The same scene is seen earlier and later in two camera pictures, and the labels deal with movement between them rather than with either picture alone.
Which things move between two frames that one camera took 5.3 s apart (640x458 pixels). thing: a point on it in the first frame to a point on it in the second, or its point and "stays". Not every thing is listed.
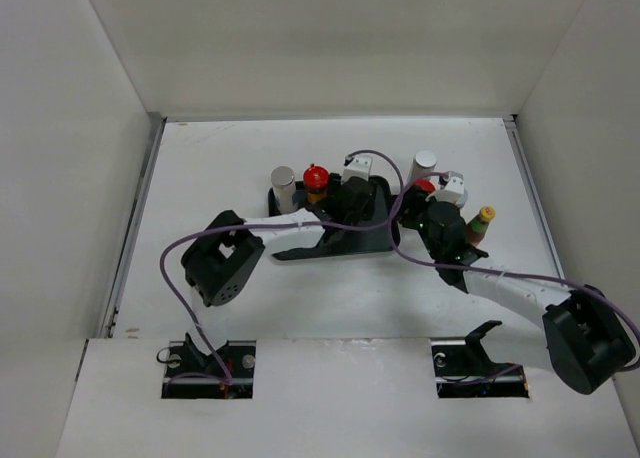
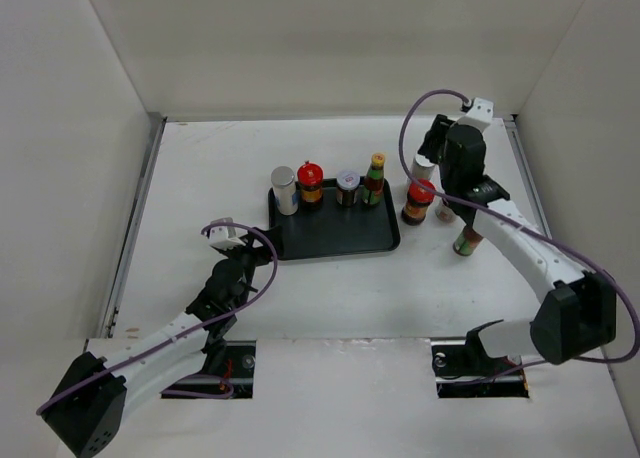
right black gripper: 414,199 to 435,135
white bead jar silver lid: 283,182 stays
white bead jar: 422,165 stays
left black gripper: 335,184 to 262,253
